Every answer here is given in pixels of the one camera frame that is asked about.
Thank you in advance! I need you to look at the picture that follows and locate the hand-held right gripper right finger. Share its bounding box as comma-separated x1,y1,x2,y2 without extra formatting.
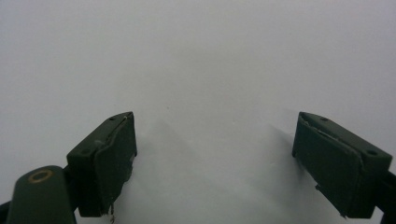
291,111,393,219

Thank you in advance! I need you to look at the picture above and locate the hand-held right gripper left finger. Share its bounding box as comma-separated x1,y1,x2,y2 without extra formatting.
65,111,138,224

